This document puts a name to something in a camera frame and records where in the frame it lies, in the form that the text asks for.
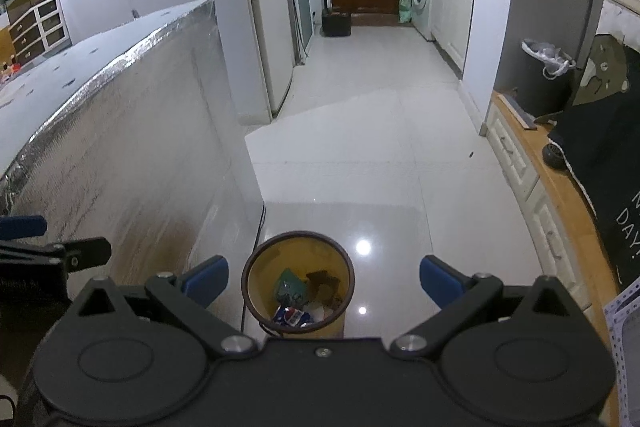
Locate crushed blue Pepsi can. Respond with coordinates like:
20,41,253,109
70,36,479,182
272,306,314,329

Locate teal plastic wrapper bag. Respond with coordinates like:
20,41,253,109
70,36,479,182
273,269,308,307

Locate brown cardboard piece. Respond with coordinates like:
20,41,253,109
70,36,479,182
306,270,342,309

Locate yellow round trash bin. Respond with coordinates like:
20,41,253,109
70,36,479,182
241,231,356,339

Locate dark trash bin with liner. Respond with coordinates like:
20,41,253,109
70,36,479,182
515,38,576,117

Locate white low wooden-top cabinet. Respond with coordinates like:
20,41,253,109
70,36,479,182
485,93,618,327

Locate white drawer cabinet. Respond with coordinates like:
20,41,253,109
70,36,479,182
9,0,72,66

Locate black box on floor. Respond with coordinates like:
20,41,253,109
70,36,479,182
321,8,352,38

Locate green plastic bag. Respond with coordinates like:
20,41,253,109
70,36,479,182
398,0,413,25

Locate white kitchen cabinets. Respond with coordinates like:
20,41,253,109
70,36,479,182
430,0,478,76

